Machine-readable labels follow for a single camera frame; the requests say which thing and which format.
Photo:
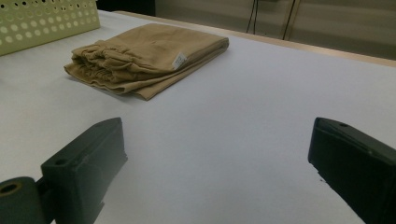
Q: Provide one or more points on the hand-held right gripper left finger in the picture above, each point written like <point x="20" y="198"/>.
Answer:
<point x="84" y="168"/>

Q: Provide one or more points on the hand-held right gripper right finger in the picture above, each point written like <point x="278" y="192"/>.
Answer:
<point x="358" y="168"/>

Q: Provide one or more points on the tan pants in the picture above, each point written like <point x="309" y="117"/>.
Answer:
<point x="146" y="59"/>

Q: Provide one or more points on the pale yellow perforated plastic basket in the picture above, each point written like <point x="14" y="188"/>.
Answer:
<point x="40" y="21"/>

